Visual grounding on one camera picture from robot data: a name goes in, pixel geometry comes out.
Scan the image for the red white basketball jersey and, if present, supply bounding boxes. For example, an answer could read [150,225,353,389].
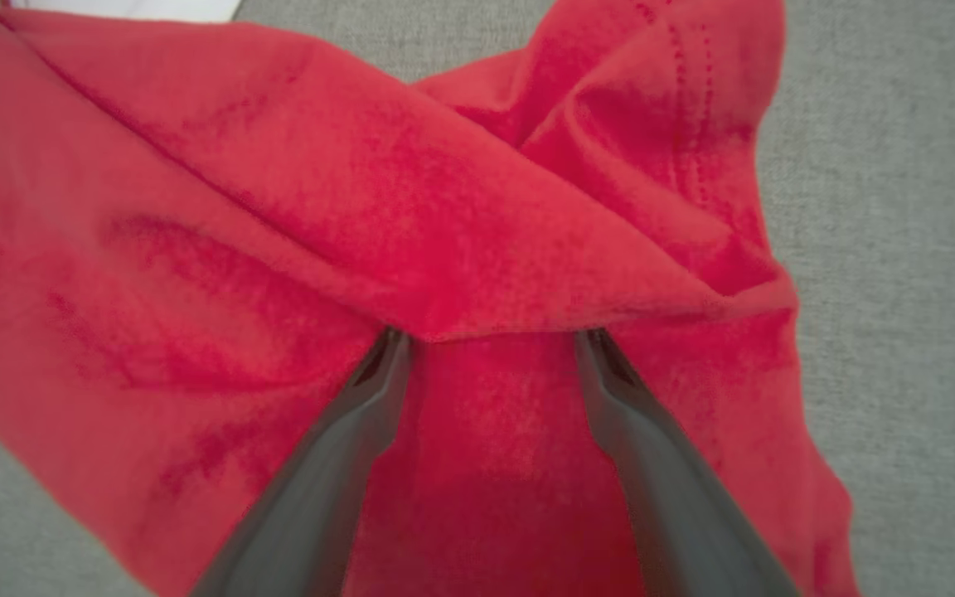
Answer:
[0,0,860,597]

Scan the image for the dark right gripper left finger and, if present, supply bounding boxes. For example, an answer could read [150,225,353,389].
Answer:
[187,326,412,597]

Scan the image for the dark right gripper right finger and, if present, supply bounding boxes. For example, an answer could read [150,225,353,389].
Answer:
[574,328,802,597]

